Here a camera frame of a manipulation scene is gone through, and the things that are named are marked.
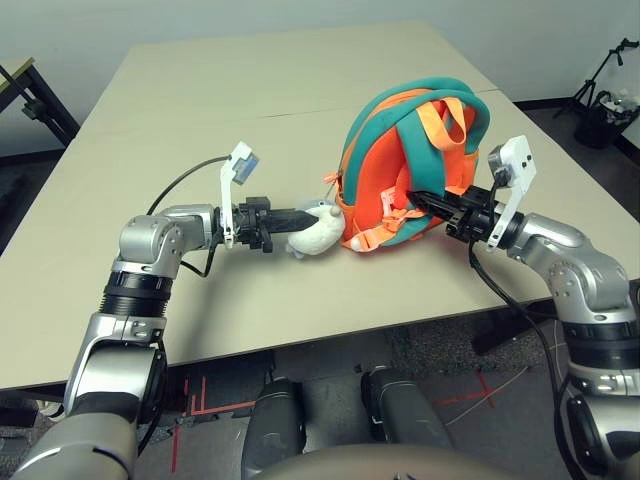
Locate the black mesh waste bin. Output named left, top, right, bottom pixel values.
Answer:
left=573, top=89, right=640, bottom=150

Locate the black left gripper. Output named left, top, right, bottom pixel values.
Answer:
left=232, top=196, right=322, bottom=254

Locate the grey robot right leg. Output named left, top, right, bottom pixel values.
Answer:
left=360, top=367, right=454, bottom=451

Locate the black framed side table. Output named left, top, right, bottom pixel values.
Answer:
left=0, top=55, right=81, bottom=151

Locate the grey robot torso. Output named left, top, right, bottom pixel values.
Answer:
left=259, top=443, right=506, bottom=480

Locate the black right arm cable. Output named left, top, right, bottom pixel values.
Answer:
left=468, top=169, right=596, bottom=480

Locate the black rod with clamp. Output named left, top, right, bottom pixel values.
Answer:
left=0, top=64, right=44, bottom=119

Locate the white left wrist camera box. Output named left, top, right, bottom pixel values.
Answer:
left=219, top=141, right=262, bottom=250

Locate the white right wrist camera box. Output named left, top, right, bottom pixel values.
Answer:
left=485, top=134, right=537, bottom=250

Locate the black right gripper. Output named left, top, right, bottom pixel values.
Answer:
left=406, top=186, right=502, bottom=245

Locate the black tripod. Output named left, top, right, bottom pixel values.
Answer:
left=552, top=38, right=640, bottom=119

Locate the teal and orange backpack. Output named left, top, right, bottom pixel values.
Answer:
left=323, top=75, right=491, bottom=254

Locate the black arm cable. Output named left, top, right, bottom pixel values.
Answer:
left=134, top=154, right=234, bottom=451
left=468, top=169, right=596, bottom=480

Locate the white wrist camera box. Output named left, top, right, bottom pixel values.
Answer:
left=485, top=134, right=537, bottom=250
left=219, top=141, right=262, bottom=250

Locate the grey robot left leg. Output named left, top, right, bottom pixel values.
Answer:
left=242, top=377, right=306, bottom=479

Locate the grey white plush toy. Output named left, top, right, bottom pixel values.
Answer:
left=285, top=198, right=346, bottom=260

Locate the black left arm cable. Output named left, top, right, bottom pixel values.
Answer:
left=134, top=154, right=234, bottom=451

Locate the grey robot leg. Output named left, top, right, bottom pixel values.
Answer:
left=242, top=377, right=306, bottom=479
left=360, top=367, right=454, bottom=451

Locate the black table foot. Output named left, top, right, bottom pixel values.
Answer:
left=472, top=319, right=534, bottom=356
left=0, top=392, right=41, bottom=426

